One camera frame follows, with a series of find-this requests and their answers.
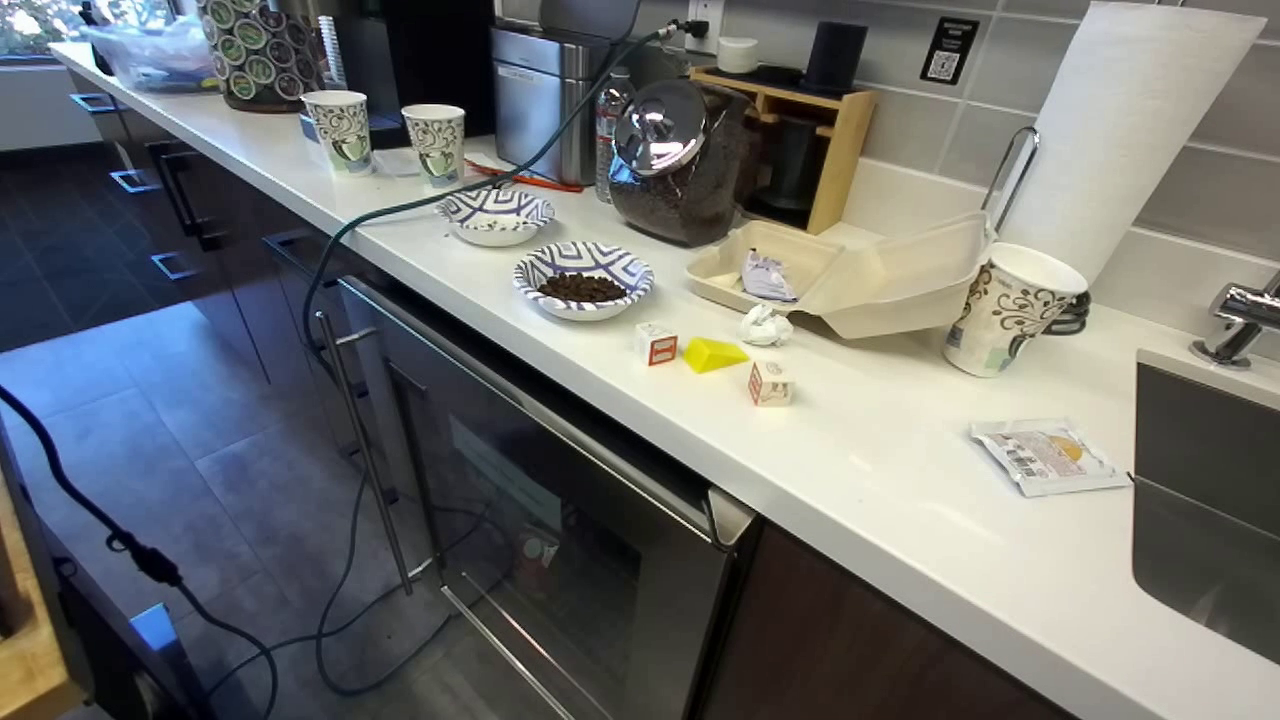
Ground black silver Keurig coffeemaker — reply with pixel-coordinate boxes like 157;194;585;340
329;0;501;152

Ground yellow small packet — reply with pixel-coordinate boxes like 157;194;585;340
674;330;755;381

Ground patterned bowl with coffee grounds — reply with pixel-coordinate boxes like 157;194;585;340
511;236;660;326

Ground crumpled white wrapper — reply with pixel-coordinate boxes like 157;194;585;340
736;298;800;351

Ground small creamer cup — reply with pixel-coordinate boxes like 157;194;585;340
743;361;800;411

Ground wrapper inside takeout container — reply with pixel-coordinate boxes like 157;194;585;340
736;249;804;309

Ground stainless undercounter appliance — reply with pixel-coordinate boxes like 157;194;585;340
329;269;761;720

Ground glass jar of coffee beans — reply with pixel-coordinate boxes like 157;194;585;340
602;75;753;253

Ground empty patterned paper bowl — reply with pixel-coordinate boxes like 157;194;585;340
435;179;558;253

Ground orange stick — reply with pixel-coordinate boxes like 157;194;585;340
463;155;587;194

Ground beige takeout container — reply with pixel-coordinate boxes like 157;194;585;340
685;208;993;345

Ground stainless steel canister box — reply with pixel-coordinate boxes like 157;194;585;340
488;24;599;188

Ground wooden counter rack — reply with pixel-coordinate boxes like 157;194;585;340
685;65;881;241

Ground patterned paper cup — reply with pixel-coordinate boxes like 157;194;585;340
301;85;375;179
399;101;473;188

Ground small white cup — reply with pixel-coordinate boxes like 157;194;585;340
712;32;762;78

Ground dark undersink cabinet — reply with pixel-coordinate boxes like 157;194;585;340
697;517;1080;720

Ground black box on rack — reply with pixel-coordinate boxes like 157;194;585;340
804;16;872;101

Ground patterned ceramic mug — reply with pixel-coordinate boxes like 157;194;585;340
938;241;1096;381

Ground clear printed flat packet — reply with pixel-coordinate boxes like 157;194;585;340
964;411;1131;503

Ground white paper towel roll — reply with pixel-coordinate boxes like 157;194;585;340
996;0;1266;286

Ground plastic wrapped paper plates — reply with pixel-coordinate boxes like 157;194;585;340
75;8;224;97

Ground steel kitchen sink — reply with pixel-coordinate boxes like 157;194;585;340
1129;348;1280;666

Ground chrome sink faucet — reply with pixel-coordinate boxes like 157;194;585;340
1187;269;1280;373

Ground wooden table corner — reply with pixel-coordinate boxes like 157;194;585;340
0;462;86;720

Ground dark blue cable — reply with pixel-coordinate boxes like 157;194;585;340
197;16;712;701

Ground white wall outlet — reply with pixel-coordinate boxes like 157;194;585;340
685;0;733;45

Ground dark base cabinet with handles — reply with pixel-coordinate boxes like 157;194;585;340
56;72;361;405

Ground black wall label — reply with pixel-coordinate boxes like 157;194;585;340
915;12;984;93

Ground black wire pod carousel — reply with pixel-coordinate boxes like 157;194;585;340
197;0;333;117

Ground black floor cable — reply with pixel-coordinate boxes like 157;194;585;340
0;381;283;720

